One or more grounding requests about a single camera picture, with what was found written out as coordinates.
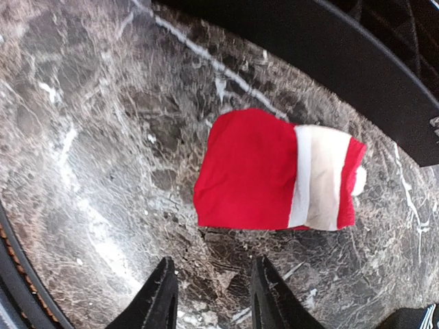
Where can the red white sock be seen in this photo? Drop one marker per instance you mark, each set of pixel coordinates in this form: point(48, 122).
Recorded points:
point(263, 173)

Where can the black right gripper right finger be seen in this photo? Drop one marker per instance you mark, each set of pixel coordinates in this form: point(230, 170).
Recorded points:
point(273, 305)

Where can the black striped sock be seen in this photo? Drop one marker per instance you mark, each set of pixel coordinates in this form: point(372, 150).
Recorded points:
point(412, 318)

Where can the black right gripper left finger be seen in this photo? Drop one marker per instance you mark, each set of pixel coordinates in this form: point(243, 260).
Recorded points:
point(155, 306)

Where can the black curved front rail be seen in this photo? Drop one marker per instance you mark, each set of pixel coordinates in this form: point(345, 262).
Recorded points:
point(381, 57)

